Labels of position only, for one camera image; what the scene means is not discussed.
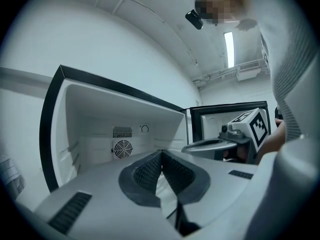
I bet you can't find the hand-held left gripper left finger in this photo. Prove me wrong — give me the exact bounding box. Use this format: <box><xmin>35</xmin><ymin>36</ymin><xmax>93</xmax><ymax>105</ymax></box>
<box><xmin>33</xmin><ymin>150</ymin><xmax>186</xmax><ymax>240</ymax></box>

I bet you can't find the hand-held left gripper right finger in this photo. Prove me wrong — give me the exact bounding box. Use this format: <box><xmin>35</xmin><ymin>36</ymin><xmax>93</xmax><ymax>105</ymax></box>
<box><xmin>162</xmin><ymin>150</ymin><xmax>258</xmax><ymax>235</ymax></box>

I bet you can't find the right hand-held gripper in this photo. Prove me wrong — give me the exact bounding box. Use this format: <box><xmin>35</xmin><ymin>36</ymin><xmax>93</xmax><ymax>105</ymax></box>
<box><xmin>181</xmin><ymin>108</ymin><xmax>272</xmax><ymax>164</ymax></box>

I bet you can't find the white mini fridge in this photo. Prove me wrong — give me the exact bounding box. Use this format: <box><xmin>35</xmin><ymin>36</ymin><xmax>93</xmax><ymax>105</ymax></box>
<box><xmin>39</xmin><ymin>64</ymin><xmax>272</xmax><ymax>194</ymax></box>

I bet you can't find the person's right forearm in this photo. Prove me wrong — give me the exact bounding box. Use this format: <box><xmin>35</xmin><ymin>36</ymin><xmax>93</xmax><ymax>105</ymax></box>
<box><xmin>254</xmin><ymin>118</ymin><xmax>287</xmax><ymax>165</ymax></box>

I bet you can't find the person's right hand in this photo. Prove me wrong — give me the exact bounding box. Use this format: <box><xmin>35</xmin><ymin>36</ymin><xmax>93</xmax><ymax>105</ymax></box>
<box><xmin>223</xmin><ymin>146</ymin><xmax>248</xmax><ymax>163</ymax></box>

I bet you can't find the white ceiling air conditioner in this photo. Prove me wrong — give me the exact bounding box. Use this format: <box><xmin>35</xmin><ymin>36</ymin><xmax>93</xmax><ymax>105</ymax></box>
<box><xmin>236</xmin><ymin>61</ymin><xmax>262</xmax><ymax>82</ymax></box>

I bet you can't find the white striped cloth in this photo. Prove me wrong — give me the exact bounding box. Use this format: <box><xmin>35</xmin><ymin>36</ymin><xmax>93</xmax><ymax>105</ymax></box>
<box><xmin>0</xmin><ymin>156</ymin><xmax>26</xmax><ymax>200</ymax></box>

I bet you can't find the long ceiling light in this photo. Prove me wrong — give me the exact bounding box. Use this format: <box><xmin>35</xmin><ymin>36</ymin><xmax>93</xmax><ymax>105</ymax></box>
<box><xmin>223</xmin><ymin>31</ymin><xmax>236</xmax><ymax>69</ymax></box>

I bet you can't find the person's grey striped shirt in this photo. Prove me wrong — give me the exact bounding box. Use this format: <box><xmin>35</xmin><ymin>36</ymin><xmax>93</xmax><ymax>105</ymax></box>
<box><xmin>246</xmin><ymin>0</ymin><xmax>320</xmax><ymax>142</ymax></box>

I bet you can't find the person's head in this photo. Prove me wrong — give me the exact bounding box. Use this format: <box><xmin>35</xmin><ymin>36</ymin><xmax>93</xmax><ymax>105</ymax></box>
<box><xmin>194</xmin><ymin>0</ymin><xmax>258</xmax><ymax>32</ymax></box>

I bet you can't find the black head-worn camera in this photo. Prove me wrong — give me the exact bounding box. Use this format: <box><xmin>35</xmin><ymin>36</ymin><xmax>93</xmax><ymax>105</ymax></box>
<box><xmin>184</xmin><ymin>9</ymin><xmax>204</xmax><ymax>30</ymax></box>

